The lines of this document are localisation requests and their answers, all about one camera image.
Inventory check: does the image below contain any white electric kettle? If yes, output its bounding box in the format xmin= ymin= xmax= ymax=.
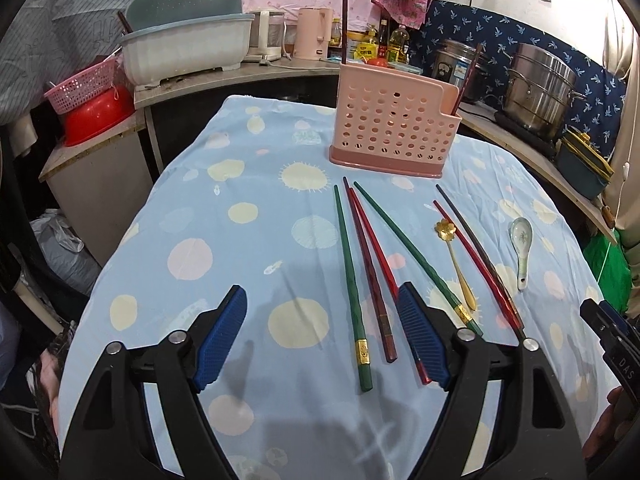
xmin=243 ymin=8 xmax=287 ymax=63

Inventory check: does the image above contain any white ceramic spoon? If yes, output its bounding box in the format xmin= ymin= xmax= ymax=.
xmin=509 ymin=218 xmax=534 ymax=292

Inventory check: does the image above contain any steel rice cooker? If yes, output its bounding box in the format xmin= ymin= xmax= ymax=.
xmin=431 ymin=39 xmax=493 ymax=96

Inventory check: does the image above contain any steel steamer pot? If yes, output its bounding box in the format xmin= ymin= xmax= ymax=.
xmin=501 ymin=43 xmax=588 ymax=141

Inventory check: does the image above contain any person's right hand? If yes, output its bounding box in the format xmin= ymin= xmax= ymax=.
xmin=582 ymin=386 xmax=627 ymax=461

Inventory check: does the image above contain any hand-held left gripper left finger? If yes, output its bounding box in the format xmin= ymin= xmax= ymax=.
xmin=59 ymin=284 xmax=249 ymax=480

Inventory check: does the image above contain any red plastic basin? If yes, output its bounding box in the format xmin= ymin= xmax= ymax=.
xmin=62 ymin=85 xmax=137 ymax=147

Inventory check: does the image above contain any dark strapped sandal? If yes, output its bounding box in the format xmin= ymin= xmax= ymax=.
xmin=27 ymin=332 xmax=63 ymax=441

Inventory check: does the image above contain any dish drainer box with lid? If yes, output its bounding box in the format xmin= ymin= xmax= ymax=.
xmin=119 ymin=0 xmax=257 ymax=87

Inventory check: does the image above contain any red chopstick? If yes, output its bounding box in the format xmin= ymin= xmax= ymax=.
xmin=349 ymin=187 xmax=432 ymax=386
xmin=433 ymin=200 xmax=521 ymax=328

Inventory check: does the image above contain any gold flower spoon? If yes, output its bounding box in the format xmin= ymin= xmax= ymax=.
xmin=434 ymin=220 xmax=478 ymax=312

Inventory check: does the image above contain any blue spotted tablecloth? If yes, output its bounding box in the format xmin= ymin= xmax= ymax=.
xmin=52 ymin=94 xmax=608 ymax=480

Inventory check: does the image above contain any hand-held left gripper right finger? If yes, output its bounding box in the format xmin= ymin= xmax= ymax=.
xmin=395 ymin=281 xmax=587 ymax=480

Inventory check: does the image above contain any grey plastic bag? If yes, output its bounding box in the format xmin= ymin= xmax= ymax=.
xmin=30 ymin=210 xmax=101 ymax=298

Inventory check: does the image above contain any pink electric kettle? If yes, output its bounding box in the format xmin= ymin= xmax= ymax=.
xmin=292 ymin=7 xmax=335 ymax=61

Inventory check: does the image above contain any black induction cooker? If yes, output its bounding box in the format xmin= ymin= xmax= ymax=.
xmin=492 ymin=110 xmax=558 ymax=158

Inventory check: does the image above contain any white kettle cord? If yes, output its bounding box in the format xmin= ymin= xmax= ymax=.
xmin=259 ymin=22 xmax=297 ymax=67

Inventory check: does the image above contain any dark grey-brown chopstick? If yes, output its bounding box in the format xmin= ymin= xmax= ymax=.
xmin=436 ymin=184 xmax=527 ymax=333

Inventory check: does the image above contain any dark red-brown chopstick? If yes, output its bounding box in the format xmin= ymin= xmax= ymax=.
xmin=343 ymin=176 xmax=398 ymax=363

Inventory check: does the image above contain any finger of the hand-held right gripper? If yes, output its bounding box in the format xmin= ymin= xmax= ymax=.
xmin=600 ymin=301 xmax=633 ymax=336
xmin=580 ymin=299 xmax=613 ymax=343

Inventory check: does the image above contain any navy printed cloth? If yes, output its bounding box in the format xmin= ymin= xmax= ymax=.
xmin=409 ymin=0 xmax=628 ymax=142

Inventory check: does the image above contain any green chopstick with gold band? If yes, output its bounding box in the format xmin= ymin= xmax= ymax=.
xmin=353 ymin=181 xmax=484 ymax=337
xmin=333 ymin=185 xmax=374 ymax=392

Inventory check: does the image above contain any pink plastic basket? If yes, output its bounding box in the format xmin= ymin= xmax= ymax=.
xmin=44 ymin=57 xmax=123 ymax=115

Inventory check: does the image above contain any grey patterned cloth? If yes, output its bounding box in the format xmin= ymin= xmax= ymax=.
xmin=0 ymin=0 xmax=151 ymax=126

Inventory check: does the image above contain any green plastic bag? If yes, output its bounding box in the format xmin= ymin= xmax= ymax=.
xmin=582 ymin=232 xmax=632 ymax=313

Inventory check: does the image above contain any pink perforated utensil holder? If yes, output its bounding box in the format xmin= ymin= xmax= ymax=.
xmin=329 ymin=62 xmax=463 ymax=179

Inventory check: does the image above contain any large cooking oil bottle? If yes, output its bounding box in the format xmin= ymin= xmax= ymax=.
xmin=387 ymin=25 xmax=412 ymax=64

